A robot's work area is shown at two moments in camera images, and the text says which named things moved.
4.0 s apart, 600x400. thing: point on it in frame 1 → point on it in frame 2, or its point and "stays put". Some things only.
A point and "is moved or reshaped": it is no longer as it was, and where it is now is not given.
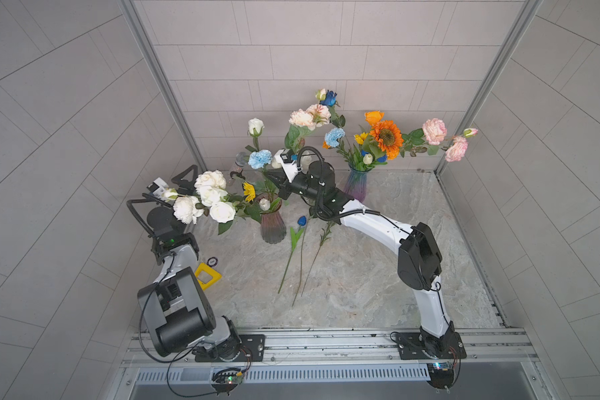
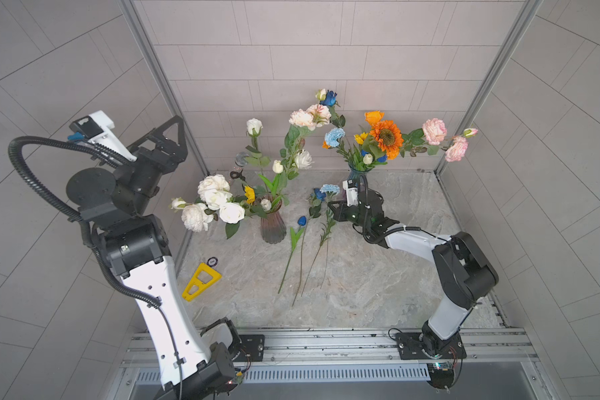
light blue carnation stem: [260, 158] → [329, 190]
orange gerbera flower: [388, 137] stays put
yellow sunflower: [361, 137] stays put
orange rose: [372, 117] stays put
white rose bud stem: [255, 128] stays put
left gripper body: [180, 192] → [144, 183]
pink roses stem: [432, 137] stays put
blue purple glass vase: [357, 183] stays put
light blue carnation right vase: [332, 137] stays put
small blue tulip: [301, 222] stays put
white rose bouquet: [211, 197] is moved or reshaped
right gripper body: [307, 185] → [356, 215]
